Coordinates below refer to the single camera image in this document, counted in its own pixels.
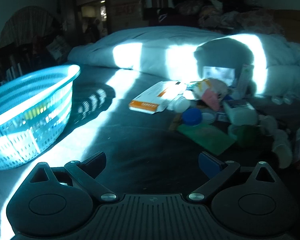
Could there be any red print cardboard box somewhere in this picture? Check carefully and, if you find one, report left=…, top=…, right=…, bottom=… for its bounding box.
left=112, top=2, right=143, bottom=20

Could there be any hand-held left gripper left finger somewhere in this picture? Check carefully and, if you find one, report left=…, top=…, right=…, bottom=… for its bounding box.
left=27, top=152, right=117, bottom=203

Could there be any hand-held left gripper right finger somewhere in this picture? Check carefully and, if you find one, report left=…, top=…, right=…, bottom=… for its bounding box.
left=187, top=151, right=278, bottom=202

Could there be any blue plastic basket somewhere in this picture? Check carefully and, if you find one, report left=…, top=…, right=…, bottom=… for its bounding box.
left=0, top=64, right=81, bottom=172

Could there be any tall purple medicine box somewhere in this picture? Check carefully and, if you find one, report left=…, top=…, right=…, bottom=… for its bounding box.
left=237, top=64, right=255, bottom=95

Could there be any wooden headboard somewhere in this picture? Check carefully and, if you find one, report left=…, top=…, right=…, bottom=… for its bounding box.
left=265, top=9, right=300, bottom=40

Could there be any white duvet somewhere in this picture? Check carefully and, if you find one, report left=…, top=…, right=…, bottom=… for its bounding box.
left=67, top=29, right=300, bottom=102

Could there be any small white jar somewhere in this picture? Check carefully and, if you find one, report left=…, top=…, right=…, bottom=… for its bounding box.
left=259, top=115, right=278, bottom=135

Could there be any pile of clothes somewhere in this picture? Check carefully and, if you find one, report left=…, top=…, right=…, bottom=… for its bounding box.
left=175, top=0, right=285, bottom=33

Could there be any long white bottle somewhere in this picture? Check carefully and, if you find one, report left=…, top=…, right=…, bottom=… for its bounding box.
left=272, top=130, right=293, bottom=169

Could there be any brown wooden door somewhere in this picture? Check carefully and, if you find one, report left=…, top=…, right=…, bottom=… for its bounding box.
left=60, top=0, right=77, bottom=42

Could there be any white plastic bottle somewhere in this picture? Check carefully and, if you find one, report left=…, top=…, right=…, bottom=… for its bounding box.
left=167, top=96, right=190, bottom=113

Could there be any pink white plastic bag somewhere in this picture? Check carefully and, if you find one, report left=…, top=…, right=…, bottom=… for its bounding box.
left=191, top=78, right=230, bottom=112

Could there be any round white lid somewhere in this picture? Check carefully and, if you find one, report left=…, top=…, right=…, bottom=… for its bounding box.
left=201, top=112, right=215, bottom=124

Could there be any green packet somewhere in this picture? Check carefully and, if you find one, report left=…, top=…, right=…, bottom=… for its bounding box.
left=176, top=124, right=237, bottom=155

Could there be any striped cloth cover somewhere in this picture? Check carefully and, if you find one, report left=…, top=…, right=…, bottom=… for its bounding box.
left=0, top=6, right=65, bottom=50

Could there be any green bottle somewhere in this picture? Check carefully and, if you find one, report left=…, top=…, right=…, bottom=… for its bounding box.
left=229, top=124, right=260, bottom=148

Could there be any small picture box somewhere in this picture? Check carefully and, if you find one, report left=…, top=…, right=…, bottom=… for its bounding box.
left=202, top=66, right=236, bottom=87

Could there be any orange white medicine box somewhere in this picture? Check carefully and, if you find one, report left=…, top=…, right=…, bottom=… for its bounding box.
left=129, top=81, right=188, bottom=115

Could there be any printed paper bag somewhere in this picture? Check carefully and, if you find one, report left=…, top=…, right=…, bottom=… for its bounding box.
left=46, top=36, right=70, bottom=60

